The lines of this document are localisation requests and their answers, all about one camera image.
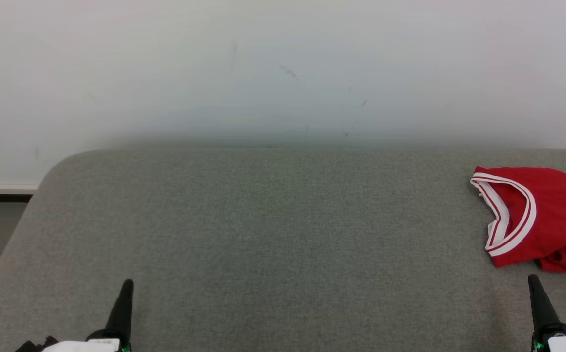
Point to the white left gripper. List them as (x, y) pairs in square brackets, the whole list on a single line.
[(99, 343)]

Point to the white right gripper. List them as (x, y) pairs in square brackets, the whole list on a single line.
[(564, 341)]

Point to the red white-sleeved jersey shirt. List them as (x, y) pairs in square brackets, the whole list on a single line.
[(552, 210)]

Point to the grey fabric sofa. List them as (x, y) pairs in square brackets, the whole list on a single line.
[(263, 244)]

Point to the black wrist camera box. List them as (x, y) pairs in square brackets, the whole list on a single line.
[(36, 345)]

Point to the white wall baseboard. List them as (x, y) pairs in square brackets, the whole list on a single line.
[(2, 188)]

